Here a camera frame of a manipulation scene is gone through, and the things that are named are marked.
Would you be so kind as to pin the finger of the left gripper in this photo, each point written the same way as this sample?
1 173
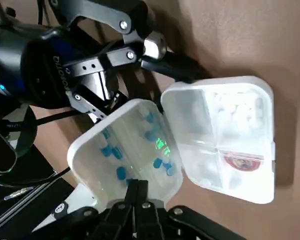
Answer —
110 10
77 97

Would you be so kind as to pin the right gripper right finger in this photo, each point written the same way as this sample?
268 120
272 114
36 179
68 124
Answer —
155 222

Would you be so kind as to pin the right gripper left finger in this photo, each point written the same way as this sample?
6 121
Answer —
120 220

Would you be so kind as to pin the small white medicine box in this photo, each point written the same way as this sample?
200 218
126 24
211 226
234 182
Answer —
240 125

